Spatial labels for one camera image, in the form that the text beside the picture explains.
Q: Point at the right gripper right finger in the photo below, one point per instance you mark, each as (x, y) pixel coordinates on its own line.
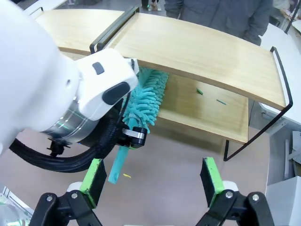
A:
(211, 183)

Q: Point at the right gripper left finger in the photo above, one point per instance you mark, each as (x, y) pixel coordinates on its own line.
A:
(94, 183)

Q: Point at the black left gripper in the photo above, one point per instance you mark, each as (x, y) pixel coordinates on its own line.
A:
(88, 141)

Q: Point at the teal microfiber duster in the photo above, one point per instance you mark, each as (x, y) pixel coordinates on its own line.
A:
(145, 99)

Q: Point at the person's left forearm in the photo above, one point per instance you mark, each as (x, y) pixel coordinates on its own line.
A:
(256, 28)

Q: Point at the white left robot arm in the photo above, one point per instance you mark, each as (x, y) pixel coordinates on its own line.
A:
(35, 70)

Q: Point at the yellow paper scrap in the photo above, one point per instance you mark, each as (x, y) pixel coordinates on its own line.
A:
(127, 175)

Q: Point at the wooden two-tier shelf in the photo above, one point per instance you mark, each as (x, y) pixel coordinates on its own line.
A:
(225, 150)

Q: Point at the white box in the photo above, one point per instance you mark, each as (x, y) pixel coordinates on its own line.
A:
(284, 202)

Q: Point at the green triangular scrap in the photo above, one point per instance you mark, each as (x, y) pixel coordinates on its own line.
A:
(200, 91)

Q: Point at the dark green stick scrap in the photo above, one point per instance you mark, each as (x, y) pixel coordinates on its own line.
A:
(221, 101)

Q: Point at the white table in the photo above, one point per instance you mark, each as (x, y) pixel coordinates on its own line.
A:
(296, 70)

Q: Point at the person in grey jacket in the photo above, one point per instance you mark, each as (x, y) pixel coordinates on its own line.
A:
(211, 14)

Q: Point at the black metal shelf frame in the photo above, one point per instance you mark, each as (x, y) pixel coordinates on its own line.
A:
(91, 48)

